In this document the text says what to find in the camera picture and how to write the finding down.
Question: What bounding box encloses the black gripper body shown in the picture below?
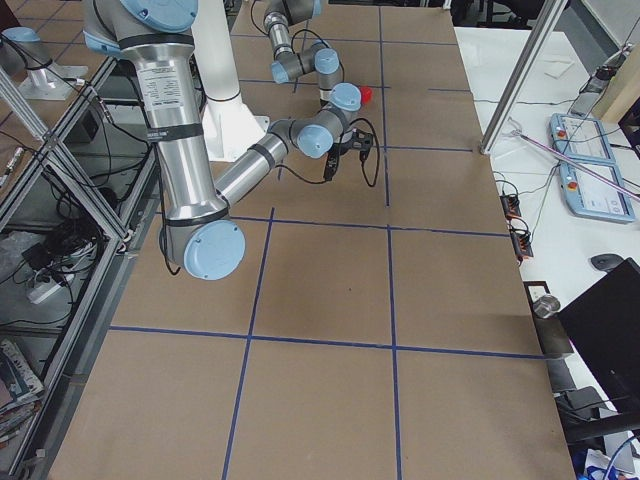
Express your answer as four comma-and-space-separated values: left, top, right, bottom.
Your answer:
327, 128, 374, 165

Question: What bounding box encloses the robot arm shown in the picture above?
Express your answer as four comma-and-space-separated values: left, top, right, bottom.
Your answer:
84, 1, 374, 280
263, 1, 344, 106

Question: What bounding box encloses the brown paper table cover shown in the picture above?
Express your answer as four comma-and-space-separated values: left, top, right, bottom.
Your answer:
49, 5, 573, 479

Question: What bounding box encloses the reacher grabber stick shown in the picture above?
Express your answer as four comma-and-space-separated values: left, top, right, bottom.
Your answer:
509, 123, 639, 202

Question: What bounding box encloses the orange black power strip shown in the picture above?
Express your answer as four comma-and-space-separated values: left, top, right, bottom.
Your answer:
500, 193, 534, 263

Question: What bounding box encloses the upper teach pendant tablet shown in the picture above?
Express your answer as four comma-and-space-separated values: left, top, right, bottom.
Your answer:
549, 113, 615, 163

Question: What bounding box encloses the teach pendant tablet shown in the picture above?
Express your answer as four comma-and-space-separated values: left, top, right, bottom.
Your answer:
549, 113, 615, 163
559, 161, 636, 224

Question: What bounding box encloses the lower teach pendant tablet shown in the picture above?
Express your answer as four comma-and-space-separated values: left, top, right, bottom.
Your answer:
559, 161, 636, 224

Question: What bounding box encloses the metal cup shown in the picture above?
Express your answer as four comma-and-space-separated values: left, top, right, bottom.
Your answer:
532, 294, 561, 319

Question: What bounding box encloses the black computer mouse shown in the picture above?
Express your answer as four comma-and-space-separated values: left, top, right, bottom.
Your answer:
589, 253, 624, 272

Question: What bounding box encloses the black computer monitor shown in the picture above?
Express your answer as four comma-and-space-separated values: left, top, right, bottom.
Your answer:
558, 258, 639, 413

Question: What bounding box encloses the stack of books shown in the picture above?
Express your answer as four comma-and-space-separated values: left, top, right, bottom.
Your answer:
1, 338, 44, 447

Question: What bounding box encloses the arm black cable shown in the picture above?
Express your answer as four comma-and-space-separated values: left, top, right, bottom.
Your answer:
289, 28, 331, 96
277, 117, 384, 189

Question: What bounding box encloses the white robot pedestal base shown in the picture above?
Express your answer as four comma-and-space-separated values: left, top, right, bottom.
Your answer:
192, 0, 270, 162

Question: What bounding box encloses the aluminium frame post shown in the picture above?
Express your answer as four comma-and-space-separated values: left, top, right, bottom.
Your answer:
479, 0, 568, 155

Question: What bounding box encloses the aluminium side frame rail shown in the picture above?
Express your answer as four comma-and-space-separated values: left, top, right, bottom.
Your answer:
1, 59, 157, 479

